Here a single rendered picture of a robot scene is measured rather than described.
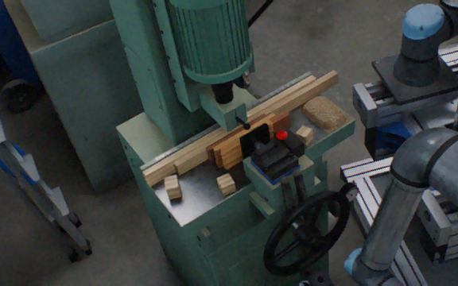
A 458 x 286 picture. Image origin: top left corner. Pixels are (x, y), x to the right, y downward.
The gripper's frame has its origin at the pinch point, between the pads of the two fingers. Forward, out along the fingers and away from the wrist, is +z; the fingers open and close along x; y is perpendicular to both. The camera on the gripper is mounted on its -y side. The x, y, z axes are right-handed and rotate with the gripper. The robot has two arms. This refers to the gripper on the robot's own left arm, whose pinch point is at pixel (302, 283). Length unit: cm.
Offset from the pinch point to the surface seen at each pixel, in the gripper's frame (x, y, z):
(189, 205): -14.9, -30.0, 15.4
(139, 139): -11, -42, 57
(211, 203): -9.9, -28.3, 12.4
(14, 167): -50, -46, 95
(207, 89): 6, -54, 23
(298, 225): 6.5, -14.0, 2.4
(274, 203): 3.0, -22.9, 3.1
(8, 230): -68, -8, 158
